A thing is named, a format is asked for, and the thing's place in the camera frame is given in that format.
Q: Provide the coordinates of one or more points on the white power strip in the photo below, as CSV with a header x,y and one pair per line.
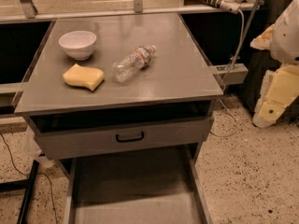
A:
x,y
226,5

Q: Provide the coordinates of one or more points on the grey drawer cabinet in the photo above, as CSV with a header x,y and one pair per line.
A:
x,y
120,83

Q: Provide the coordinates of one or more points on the black side cabinet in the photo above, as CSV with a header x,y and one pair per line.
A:
x,y
221,35

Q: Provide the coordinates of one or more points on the metal bracket beam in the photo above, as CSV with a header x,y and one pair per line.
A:
x,y
226,76

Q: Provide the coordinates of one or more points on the open grey lower drawer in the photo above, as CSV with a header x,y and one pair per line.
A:
x,y
150,186

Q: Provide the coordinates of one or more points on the white ceramic bowl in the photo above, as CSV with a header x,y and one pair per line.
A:
x,y
79,45

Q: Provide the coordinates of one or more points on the black drawer handle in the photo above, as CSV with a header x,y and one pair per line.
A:
x,y
129,137

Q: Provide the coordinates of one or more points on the clear plastic water bottle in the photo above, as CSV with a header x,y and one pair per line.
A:
x,y
132,63

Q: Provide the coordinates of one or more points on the grey top drawer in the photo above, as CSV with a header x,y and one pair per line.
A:
x,y
72,144

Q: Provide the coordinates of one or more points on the yellow sponge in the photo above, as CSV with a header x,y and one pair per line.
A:
x,y
85,77

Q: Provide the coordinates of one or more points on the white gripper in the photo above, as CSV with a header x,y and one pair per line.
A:
x,y
286,37

